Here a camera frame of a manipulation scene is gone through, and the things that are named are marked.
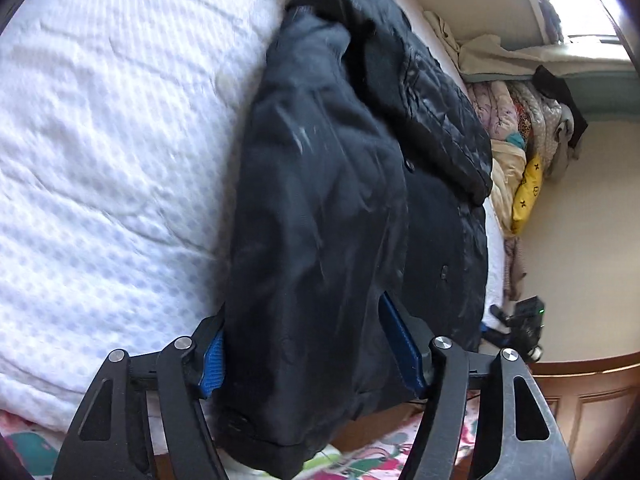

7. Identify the white textured bed blanket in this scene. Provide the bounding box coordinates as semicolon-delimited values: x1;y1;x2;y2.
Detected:
0;0;507;428

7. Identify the dark navy buttoned jacket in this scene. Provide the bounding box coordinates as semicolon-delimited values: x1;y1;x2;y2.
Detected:
215;0;496;480

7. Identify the red patterned quilt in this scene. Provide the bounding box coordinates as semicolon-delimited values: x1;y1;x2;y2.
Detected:
506;85;540;150

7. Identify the grey garment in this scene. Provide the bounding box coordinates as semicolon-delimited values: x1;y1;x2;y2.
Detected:
551;105;577;173

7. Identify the brown wooden panel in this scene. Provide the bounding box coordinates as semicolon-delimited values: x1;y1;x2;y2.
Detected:
529;349;640;480

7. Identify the teal curtain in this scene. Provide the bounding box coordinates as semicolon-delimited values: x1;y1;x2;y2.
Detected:
565;70;637;116

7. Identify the cream blanket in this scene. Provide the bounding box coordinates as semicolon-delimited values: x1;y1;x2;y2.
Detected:
489;139;530;239

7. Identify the beige curtain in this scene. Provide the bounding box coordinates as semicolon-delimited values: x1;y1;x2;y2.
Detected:
424;10;568;83

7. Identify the brown checked cloth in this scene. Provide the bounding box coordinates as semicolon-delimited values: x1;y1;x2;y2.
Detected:
502;236;528;304

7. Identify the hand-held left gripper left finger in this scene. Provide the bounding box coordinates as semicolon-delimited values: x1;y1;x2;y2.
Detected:
52;316;229;480

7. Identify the black cloth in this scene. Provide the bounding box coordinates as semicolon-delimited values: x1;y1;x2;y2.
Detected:
531;64;589;150

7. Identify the blue-grey cloth on windowsill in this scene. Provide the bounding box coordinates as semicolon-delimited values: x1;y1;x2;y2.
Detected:
536;0;565;43

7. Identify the black device with green light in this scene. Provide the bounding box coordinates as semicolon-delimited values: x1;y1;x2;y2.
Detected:
481;297;547;364

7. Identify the grey dotted quilt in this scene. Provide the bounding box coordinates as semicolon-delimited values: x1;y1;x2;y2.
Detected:
520;82;567;178

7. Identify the window with white sill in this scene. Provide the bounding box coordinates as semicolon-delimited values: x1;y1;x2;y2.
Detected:
514;0;628;48

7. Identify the lilac floral quilt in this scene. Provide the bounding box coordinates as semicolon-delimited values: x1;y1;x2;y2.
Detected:
466;81;512;137

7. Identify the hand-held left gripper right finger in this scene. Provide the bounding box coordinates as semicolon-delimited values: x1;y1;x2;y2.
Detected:
379;291;574;480

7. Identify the yellow patterned pillow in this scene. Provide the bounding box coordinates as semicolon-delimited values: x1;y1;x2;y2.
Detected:
510;153;544;236

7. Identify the pink patterned cloth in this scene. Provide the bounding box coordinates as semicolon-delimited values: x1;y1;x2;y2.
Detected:
0;405;478;480

